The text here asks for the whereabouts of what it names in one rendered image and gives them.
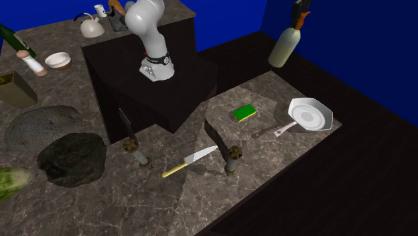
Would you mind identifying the pale green spray bottle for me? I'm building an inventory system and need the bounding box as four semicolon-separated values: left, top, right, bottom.
267;0;312;69

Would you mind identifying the dark dagger with grey handle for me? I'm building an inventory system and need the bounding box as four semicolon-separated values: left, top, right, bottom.
117;107;153;170
204;119;243;176

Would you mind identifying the grey speckled round loaf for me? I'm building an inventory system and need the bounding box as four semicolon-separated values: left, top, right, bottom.
3;105;84;154

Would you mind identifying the yellow-handled kitchen knife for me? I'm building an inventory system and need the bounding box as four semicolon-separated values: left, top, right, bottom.
161;145;219;179

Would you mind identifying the green cabbage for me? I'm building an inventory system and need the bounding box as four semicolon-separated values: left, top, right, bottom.
0;166;35;203

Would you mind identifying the dark green wine bottle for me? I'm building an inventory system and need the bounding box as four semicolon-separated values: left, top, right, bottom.
0;23;38;58

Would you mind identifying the dark round loaf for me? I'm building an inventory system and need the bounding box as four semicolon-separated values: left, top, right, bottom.
36;132;108;188

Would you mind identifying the white bowl with brown base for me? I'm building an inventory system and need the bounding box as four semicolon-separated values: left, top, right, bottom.
44;52;72;71

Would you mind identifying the white frying pan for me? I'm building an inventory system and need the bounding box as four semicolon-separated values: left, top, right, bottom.
273;97;334;138

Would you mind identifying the olive open box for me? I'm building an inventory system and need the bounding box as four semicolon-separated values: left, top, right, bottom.
0;70;39;110

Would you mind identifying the green and yellow sponge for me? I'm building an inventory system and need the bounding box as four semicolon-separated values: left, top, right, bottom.
232;103;257;123

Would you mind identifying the white and tan pepper mill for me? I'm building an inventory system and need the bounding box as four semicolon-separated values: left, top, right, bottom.
16;50;48;77

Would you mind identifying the small white cup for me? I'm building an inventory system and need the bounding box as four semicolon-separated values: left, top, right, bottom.
94;4;108;19

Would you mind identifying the white kettle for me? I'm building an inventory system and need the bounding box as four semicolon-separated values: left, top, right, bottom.
73;12;106;39

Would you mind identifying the dark robot stand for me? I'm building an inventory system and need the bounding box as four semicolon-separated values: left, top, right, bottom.
80;17;218;145

